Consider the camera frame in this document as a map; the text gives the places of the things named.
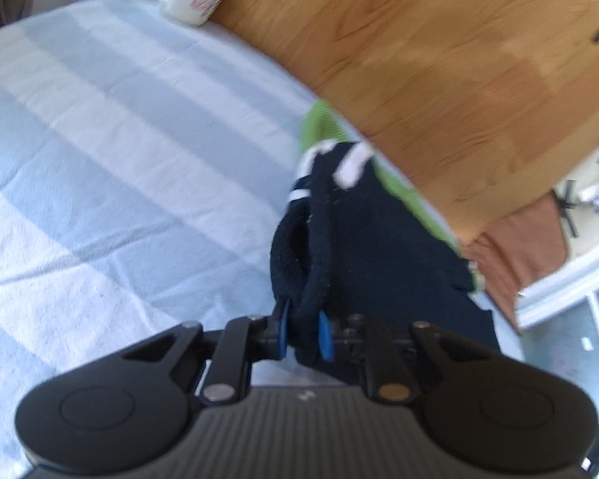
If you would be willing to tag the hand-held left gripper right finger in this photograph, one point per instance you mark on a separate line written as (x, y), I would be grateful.
(325, 335)

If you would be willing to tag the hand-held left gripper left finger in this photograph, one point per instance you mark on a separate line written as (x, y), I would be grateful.
(281, 330)

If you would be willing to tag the navy green white knitted sweater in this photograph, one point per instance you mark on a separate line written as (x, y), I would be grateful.
(379, 269)

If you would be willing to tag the brown cushion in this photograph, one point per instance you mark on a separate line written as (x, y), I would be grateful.
(524, 254)

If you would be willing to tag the blue white striped bedsheet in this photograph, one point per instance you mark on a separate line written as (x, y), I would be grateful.
(130, 169)

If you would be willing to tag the wooden headboard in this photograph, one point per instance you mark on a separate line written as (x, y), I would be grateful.
(454, 85)

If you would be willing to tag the white window frame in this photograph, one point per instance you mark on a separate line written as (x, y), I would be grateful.
(564, 284)

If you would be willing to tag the white wall bracket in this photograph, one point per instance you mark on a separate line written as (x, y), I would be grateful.
(598, 190)

